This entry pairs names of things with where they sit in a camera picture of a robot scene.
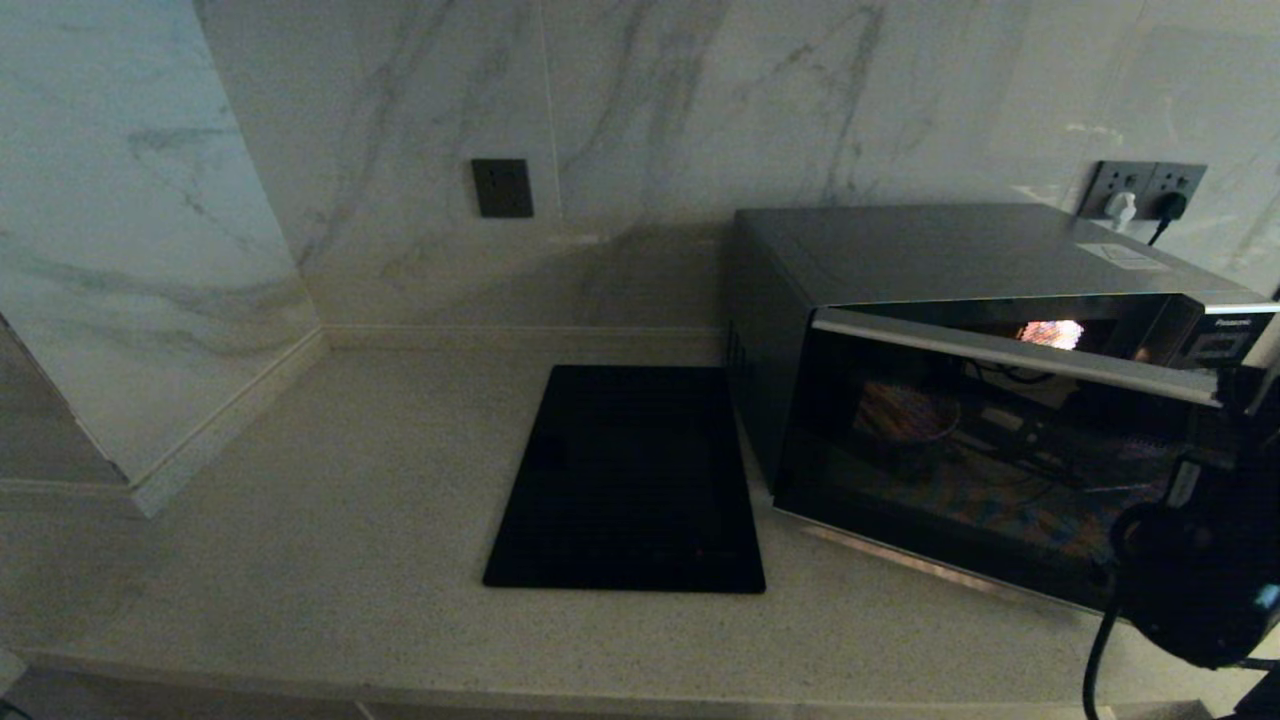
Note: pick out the silver black microwave oven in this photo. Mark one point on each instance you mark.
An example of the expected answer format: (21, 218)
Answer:
(900, 250)

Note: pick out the black glass induction cooktop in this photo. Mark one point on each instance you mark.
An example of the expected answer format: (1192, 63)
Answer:
(625, 480)

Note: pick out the white power plug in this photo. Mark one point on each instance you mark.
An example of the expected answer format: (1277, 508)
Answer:
(1120, 208)

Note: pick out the black power plug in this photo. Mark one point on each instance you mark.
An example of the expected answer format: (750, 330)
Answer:
(1170, 205)

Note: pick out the grey double wall socket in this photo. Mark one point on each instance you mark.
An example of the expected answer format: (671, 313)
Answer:
(1140, 178)

